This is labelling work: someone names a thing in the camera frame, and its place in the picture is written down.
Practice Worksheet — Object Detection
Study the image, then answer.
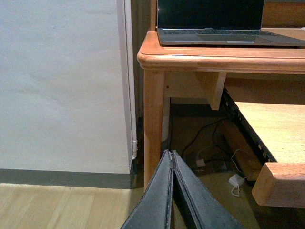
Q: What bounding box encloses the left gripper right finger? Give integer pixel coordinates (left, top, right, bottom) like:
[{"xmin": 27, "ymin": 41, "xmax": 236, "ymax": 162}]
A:
[{"xmin": 172, "ymin": 151, "xmax": 243, "ymax": 229}]

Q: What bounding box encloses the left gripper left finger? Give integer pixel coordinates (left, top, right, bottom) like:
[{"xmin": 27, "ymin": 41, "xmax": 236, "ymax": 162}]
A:
[{"xmin": 122, "ymin": 150, "xmax": 173, "ymax": 229}]

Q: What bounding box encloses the white power adapter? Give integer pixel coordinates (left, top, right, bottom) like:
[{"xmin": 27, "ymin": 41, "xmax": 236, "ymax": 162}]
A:
[{"xmin": 228, "ymin": 174, "xmax": 246, "ymax": 198}]

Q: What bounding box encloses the white plug on floor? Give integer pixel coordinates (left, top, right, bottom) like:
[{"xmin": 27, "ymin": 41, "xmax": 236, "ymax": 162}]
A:
[{"xmin": 196, "ymin": 159, "xmax": 206, "ymax": 167}]

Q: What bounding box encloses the wooden rolling stand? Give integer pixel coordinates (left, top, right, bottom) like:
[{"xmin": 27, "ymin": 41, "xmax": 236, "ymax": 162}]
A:
[{"xmin": 221, "ymin": 121, "xmax": 262, "ymax": 181}]

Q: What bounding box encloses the wooden pull-out keyboard tray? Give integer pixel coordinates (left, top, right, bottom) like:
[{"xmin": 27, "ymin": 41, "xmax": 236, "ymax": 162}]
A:
[{"xmin": 223, "ymin": 89, "xmax": 305, "ymax": 208}]

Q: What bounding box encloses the wooden desk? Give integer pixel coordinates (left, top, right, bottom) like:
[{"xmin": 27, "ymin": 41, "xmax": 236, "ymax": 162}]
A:
[{"xmin": 137, "ymin": 0, "xmax": 305, "ymax": 187}]

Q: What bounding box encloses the grey laptop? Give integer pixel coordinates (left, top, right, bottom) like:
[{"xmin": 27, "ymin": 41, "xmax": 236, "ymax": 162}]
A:
[{"xmin": 157, "ymin": 0, "xmax": 305, "ymax": 47}]

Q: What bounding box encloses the white thin cable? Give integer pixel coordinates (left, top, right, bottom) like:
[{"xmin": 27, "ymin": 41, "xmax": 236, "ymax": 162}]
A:
[{"xmin": 231, "ymin": 149, "xmax": 248, "ymax": 178}]

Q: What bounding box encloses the black cable on floor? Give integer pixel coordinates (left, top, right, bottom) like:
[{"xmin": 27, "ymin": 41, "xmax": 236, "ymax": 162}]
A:
[{"xmin": 181, "ymin": 118, "xmax": 233, "ymax": 167}]

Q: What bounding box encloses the white wall pipe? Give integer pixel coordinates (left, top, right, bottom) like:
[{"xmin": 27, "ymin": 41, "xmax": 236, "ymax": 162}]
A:
[{"xmin": 116, "ymin": 0, "xmax": 138, "ymax": 161}]

